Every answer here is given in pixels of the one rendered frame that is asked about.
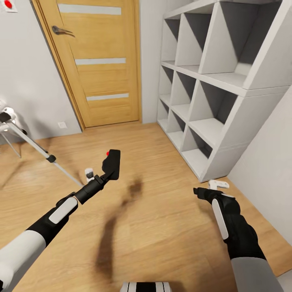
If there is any camera tripod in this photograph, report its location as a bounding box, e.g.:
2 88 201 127
0 112 83 188

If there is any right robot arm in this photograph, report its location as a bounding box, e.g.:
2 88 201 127
193 180 284 292

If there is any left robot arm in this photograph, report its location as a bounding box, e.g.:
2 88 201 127
0 168 114 292

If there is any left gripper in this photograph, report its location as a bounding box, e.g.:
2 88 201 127
82 170 114 198

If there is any digital camera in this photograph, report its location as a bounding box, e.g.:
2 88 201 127
102 149 121 180

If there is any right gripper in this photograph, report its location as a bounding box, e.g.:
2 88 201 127
193 187 223 205

